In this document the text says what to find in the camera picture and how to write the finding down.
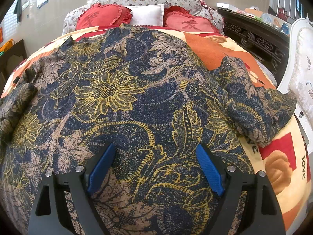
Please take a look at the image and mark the dark floral patterned garment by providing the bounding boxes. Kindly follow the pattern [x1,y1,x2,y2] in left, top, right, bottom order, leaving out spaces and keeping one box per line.
[1,25,296,234]

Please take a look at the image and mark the red orange love blanket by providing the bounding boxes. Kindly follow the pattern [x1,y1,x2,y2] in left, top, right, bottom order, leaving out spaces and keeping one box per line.
[1,30,311,234]

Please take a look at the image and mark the white floral upholstered chair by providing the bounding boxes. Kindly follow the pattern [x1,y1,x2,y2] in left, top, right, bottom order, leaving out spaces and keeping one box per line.
[277,18,312,154]

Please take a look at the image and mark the dark wooden side table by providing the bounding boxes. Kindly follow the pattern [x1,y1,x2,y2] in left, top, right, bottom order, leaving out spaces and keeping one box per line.
[1,39,28,92]

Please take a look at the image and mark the dark carved wooden cabinet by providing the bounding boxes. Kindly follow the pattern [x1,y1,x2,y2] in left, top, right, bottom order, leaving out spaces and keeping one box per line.
[218,8,289,84]

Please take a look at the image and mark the dark hanging cloth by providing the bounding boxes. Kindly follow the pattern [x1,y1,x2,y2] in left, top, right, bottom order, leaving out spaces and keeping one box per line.
[13,0,22,23]

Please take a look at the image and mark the left red heart pillow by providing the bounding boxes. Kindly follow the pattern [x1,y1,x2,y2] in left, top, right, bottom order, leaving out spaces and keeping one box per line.
[76,3,133,30]

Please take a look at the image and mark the red heart pillow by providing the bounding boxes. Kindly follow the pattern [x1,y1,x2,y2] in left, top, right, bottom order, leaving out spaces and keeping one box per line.
[76,3,133,30]
[163,6,220,33]

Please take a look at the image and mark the metal stair railing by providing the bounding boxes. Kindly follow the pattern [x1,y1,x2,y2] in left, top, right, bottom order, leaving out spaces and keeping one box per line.
[273,0,308,22]

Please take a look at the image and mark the right red heart pillow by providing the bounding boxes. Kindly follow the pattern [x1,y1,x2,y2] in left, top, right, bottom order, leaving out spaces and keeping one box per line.
[163,6,220,33]

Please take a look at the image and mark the white square pillow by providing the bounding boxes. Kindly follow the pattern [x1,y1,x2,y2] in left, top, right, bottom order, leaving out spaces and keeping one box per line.
[127,4,165,27]

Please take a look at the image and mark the floral padded headboard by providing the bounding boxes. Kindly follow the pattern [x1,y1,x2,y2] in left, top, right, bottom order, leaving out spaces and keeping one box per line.
[63,0,224,34]

